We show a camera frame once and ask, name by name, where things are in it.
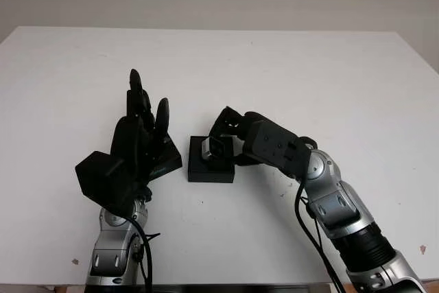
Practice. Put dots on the small silver camera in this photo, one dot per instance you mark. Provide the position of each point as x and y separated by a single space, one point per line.
214 149

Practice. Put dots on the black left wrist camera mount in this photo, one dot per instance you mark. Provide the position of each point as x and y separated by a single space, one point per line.
103 179

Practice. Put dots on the black box base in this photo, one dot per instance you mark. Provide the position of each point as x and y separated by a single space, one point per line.
209 175

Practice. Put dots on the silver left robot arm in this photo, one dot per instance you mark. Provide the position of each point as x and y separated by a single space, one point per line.
109 248

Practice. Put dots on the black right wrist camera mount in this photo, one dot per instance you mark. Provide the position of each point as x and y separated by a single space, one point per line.
274 149

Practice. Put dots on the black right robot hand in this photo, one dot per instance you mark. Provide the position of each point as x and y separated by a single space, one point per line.
228 119

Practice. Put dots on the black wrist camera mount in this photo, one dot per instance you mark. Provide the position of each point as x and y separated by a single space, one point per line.
274 149
103 179

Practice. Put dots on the black RealSense box lid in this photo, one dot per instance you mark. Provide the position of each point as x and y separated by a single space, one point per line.
169 161

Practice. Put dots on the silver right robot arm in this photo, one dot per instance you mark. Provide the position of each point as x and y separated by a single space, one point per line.
343 204

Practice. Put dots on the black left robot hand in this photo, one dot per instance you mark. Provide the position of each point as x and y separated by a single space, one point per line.
127 138

